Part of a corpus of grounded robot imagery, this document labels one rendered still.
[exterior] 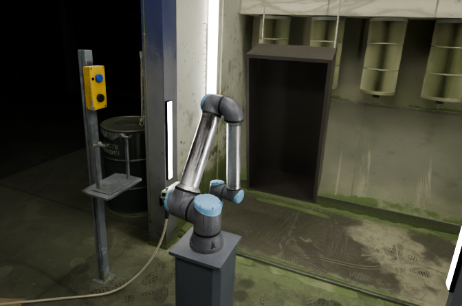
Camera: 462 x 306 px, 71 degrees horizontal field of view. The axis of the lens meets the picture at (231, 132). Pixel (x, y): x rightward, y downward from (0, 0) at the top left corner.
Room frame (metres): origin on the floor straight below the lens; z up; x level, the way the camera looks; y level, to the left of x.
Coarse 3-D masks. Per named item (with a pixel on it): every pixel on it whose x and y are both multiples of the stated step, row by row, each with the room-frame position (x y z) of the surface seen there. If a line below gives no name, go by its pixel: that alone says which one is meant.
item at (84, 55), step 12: (84, 60) 1.96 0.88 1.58; (84, 84) 1.98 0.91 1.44; (84, 96) 1.97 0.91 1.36; (84, 108) 1.97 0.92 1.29; (84, 120) 1.98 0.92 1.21; (96, 120) 2.00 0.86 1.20; (96, 132) 1.99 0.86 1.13; (96, 204) 1.96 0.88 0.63; (96, 216) 1.96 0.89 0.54; (96, 228) 1.97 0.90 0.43; (96, 240) 1.97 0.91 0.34; (96, 252) 1.97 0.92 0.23; (108, 264) 2.00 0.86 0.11; (108, 276) 2.00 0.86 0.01
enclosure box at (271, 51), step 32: (256, 64) 2.69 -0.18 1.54; (288, 64) 2.67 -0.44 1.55; (320, 64) 2.58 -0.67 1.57; (256, 96) 2.75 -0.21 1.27; (288, 96) 2.72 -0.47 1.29; (320, 96) 2.62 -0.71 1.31; (256, 128) 2.81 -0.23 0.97; (288, 128) 2.77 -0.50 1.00; (320, 128) 2.31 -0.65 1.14; (256, 160) 2.89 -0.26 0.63; (288, 160) 2.83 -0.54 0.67; (320, 160) 2.38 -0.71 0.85; (288, 192) 2.58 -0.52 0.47
